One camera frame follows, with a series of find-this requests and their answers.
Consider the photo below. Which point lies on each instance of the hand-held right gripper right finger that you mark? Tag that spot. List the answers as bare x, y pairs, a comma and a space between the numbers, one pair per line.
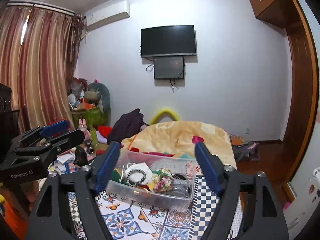
207, 165

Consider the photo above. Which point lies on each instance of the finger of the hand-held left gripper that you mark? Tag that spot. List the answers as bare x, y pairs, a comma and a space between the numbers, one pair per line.
55, 127
70, 137

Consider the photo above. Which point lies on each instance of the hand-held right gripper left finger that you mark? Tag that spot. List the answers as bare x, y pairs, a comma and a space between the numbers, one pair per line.
107, 165

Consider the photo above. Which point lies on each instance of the gold bangles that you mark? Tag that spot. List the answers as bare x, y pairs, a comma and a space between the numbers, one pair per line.
143, 189

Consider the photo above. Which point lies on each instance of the floral scrunchie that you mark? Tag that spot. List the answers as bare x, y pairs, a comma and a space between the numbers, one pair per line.
162, 182

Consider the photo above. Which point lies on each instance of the clear plastic storage box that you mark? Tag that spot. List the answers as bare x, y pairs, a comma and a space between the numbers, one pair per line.
150, 200

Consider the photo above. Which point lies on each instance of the pink bunny toy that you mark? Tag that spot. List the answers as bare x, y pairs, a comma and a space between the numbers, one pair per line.
83, 130

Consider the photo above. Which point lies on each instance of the green bottle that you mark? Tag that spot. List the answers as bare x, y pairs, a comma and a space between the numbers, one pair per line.
94, 136

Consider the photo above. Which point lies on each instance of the scattered papers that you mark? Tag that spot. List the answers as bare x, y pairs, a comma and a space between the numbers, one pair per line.
63, 163

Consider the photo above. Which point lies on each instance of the pink cloth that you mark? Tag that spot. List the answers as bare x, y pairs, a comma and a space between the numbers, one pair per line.
197, 139

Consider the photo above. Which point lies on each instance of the red fabric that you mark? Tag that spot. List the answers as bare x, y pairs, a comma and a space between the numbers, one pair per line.
135, 149

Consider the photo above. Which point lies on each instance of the red plush cushion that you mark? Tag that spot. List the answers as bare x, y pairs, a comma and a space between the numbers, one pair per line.
103, 131

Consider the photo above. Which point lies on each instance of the orange book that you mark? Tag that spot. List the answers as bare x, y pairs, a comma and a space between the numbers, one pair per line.
237, 140

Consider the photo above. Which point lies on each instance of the purple backpack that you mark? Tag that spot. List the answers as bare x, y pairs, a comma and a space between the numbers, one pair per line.
246, 152

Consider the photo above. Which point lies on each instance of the dark purple clothing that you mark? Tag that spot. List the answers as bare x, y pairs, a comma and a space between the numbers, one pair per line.
125, 127

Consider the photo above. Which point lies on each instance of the pile of toys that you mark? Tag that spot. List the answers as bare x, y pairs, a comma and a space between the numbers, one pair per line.
77, 92

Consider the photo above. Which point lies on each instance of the yellow blanket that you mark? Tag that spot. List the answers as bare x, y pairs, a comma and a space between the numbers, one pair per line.
170, 135

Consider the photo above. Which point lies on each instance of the grey green plush toy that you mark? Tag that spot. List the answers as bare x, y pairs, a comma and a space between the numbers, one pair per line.
105, 97

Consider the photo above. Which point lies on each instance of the striped brown curtain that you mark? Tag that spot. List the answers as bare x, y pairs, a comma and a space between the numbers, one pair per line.
37, 72

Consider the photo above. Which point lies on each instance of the patterned bed sheet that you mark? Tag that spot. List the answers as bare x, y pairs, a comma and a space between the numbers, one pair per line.
140, 222

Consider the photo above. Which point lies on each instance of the yellow foam noodle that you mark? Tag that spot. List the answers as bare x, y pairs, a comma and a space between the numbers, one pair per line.
165, 112

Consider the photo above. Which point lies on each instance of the bunched sheer curtain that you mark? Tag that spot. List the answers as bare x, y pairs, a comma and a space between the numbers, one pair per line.
78, 40

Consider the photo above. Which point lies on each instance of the white door with stickers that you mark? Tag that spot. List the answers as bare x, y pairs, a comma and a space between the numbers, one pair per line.
312, 195

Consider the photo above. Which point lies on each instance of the wooden wardrobe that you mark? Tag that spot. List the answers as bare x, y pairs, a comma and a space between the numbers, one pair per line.
297, 92

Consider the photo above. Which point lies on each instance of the white air conditioner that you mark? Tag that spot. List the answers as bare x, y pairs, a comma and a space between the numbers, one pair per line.
108, 15

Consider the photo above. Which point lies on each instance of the small black wall monitor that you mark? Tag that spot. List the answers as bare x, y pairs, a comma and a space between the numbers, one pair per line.
169, 68

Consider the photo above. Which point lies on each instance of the white curtain rail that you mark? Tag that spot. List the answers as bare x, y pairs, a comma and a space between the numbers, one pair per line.
40, 7

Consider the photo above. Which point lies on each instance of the black wall television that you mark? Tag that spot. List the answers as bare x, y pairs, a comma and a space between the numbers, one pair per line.
168, 40

